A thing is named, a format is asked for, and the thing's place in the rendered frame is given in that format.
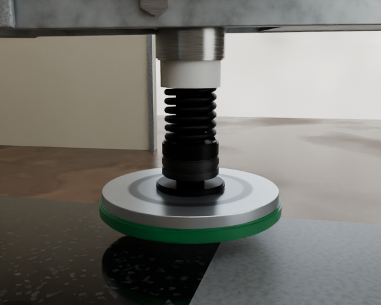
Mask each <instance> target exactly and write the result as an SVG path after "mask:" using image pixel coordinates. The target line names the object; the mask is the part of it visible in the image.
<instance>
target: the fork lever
mask: <svg viewBox="0 0 381 305"><path fill-rule="evenodd" d="M14 8H15V24H16V25H15V27H14V28H12V29H0V38H3V37H41V36H115V35H153V34H155V31H156V30H155V29H154V28H218V27H227V29H226V30H225V31H226V34H227V33H301V32H339V31H381V0H14Z"/></svg>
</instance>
